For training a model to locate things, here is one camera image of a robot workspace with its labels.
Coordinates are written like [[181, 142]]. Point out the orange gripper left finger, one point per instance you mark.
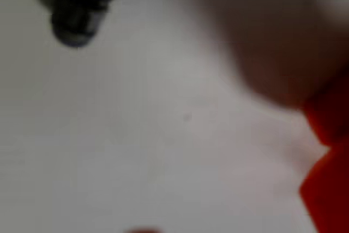
[[143, 230]]

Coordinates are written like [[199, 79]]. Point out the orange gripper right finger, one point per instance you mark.
[[331, 189]]

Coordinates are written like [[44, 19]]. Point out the small black object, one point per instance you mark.
[[75, 12]]

